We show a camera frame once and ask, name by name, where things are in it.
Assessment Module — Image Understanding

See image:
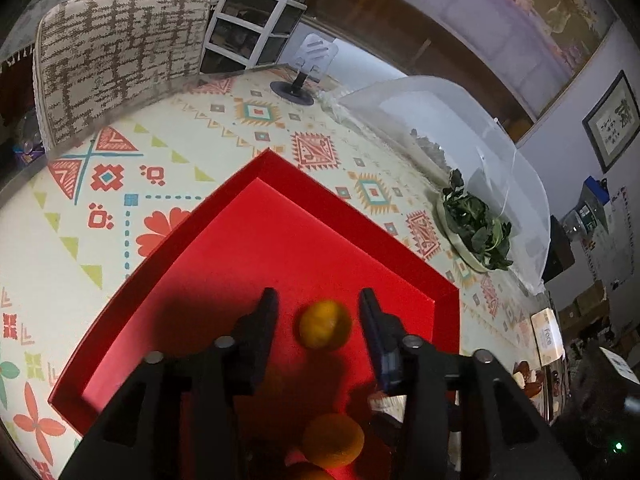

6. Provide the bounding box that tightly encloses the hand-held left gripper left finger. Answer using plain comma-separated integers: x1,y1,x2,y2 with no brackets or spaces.
59,287,279,480

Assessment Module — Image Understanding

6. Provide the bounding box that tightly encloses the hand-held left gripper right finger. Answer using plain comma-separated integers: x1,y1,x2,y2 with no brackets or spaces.
359,288,584,480

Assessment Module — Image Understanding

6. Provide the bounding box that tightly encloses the orange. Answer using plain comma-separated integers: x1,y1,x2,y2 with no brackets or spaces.
301,413,365,468
289,464,335,480
298,299,353,352

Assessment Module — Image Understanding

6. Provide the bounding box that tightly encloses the red tray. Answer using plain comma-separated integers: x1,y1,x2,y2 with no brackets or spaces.
48,149,461,480

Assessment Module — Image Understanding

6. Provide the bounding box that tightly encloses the bowl of green vegetables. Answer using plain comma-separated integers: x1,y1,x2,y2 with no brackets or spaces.
436,169,515,274

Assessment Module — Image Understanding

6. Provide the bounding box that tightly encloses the white box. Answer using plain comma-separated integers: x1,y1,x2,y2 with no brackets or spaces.
530,310,566,367

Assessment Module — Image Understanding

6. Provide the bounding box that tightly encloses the patterned tablecloth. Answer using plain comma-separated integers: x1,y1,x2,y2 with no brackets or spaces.
0,62,568,480

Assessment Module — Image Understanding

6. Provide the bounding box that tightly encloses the transparent food cover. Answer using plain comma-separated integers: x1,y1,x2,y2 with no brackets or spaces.
334,75,551,281

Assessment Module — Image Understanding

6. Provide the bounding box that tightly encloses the phone stand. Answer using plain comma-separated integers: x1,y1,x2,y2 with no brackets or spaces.
270,33,339,102

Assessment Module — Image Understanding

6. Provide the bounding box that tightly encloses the patterned upholstered chair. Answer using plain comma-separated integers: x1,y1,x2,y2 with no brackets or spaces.
33,0,211,150

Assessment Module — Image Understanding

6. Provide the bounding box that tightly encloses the white drawer cabinet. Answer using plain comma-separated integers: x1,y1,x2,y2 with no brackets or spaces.
200,0,325,75

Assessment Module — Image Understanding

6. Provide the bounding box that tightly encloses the framed calligraphy picture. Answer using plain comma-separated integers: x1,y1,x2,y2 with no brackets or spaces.
582,70,640,174

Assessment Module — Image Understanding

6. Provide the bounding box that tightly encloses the large wall painting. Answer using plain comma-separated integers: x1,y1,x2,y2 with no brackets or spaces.
345,0,617,136

